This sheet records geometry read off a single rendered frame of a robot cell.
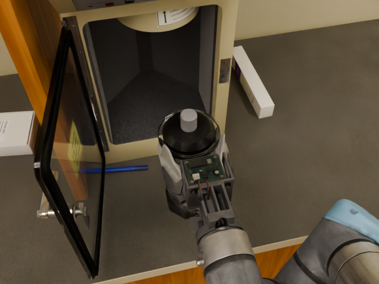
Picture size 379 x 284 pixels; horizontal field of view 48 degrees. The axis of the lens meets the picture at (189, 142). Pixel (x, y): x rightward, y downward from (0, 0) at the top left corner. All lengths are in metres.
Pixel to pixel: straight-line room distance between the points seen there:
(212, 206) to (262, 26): 0.95
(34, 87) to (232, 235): 0.41
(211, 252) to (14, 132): 0.74
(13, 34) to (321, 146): 0.80
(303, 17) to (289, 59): 0.19
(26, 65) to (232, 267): 0.45
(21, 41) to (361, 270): 0.56
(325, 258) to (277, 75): 0.82
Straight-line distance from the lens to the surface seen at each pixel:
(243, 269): 0.57
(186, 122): 0.69
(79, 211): 0.73
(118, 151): 1.07
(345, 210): 0.60
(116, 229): 1.00
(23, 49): 0.72
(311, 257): 0.61
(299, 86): 1.30
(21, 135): 1.17
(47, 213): 0.74
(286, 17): 1.49
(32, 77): 0.75
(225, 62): 0.91
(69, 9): 0.73
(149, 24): 0.84
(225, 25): 0.85
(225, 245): 0.58
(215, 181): 0.62
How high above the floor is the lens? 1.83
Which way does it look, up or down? 52 degrees down
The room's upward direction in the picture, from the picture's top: straight up
